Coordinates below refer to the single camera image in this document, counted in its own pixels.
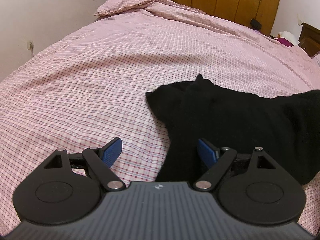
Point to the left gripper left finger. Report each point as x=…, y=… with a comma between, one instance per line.
x=99, y=162

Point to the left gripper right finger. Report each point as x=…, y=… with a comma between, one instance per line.
x=218, y=162

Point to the black garment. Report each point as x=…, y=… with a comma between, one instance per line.
x=286, y=127

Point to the pink checked bed cover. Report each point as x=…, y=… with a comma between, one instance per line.
x=90, y=87

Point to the black bag by wardrobe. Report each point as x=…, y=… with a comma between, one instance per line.
x=256, y=25

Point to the dark wooden headboard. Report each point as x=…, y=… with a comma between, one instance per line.
x=309, y=40

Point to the white wall socket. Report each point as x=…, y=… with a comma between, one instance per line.
x=30, y=46

